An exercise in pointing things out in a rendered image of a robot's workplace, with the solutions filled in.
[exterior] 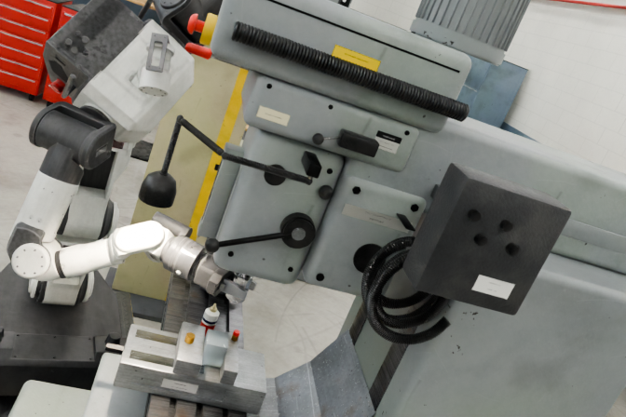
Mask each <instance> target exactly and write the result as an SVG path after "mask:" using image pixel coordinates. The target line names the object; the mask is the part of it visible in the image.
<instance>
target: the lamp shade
mask: <svg viewBox="0 0 626 417"><path fill-rule="evenodd" d="M176 193H177V190H176V181H175V179H174V178H173V177H172V176H171V175H170V174H169V173H167V174H162V173H161V170H158V171H154V172H150V173H148V175H147V176H146V177H145V179H144V180H143V182H142V185H141V188H140V191H139V194H138V197H139V199H140V200H141V201H142V202H144V203H145V204H147V205H149V206H152V207H156V208H162V209H166V208H170V207H171V206H172V205H173V202H174V199H175V196H176Z"/></svg>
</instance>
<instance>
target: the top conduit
mask: <svg viewBox="0 0 626 417"><path fill-rule="evenodd" d="M231 39H232V41H234V40H235V41H236V42H237V41H238V42H239V43H242V45H243V44H245V45H246V46H247V45H249V47H252V48H254V47H255V48H256V49H257V48H259V50H263V51H265V52H266V53H267V52H268V53H269V54H271V53H272V55H276V57H277V56H279V57H282V58H283V59H284V58H285V60H289V61H292V62H295V63H297V62H298V64H302V65H305V67H308V68H310V67H311V69H314V70H318V71H321V72H324V73H325V74H326V73H327V74H329V75H333V77H335V76H336V78H338V77H339V78H340V79H343V80H346V81H348V82H351V83H352V84H354V83H355V85H357V84H358V86H362V87H367V88H368V89H370V90H373V91H376V92H379V93H382V94H385V95H388V96H390V97H391V98H393V97H394V99H396V98H397V100H400V101H405V102H408V103H411V104H414V105H415V106H417V107H419V106H420V108H422V107H423V109H426V110H429V111H432V112H434V113H437V114H442V115H445V116H448V117H449V118H450V117H451V118H452V119H453V118H454V119H455V120H456V121H459V122H462V121H464V120H465V119H466V118H467V117H468V115H469V112H470V107H469V106H468V105H467V104H465V103H463V102H460V101H456V100H454V99H451V98H448V97H445V96H443V95H440V94H437V93H434V92H431V91H429V90H428V89H427V90H426V89H425V88H421V87H417V86H414V85H411V84H410V83H409V84H408V82H406V83H405V81H401V80H399V79H396V78H393V77H390V75H389V76H387V75H386V74H381V73H379V72H376V71H373V70H372V69H371V70H370V69H369V68H367V69H366V67H363V66H359V65H357V63H355V64H354V63H353V62H350V61H345V60H344V59H341V58H339V59H338V57H335V56H332V55H329V54H328V53H327V54H326V53H325V52H323V53H322V51H319V50H316V49H313V48H312V47H307V46H304V45H303V44H302V45H300V43H296V42H294V41H292V40H290V39H287V38H283V37H280V36H277V35H276V34H275V35H273V34H271V33H268V32H267V31H264V30H260V28H259V29H257V28H256V27H254V28H253V26H250V24H249V25H247V24H246V23H244V24H243V22H239V21H237V22H236V25H235V28H234V31H233V34H232V37H231Z"/></svg>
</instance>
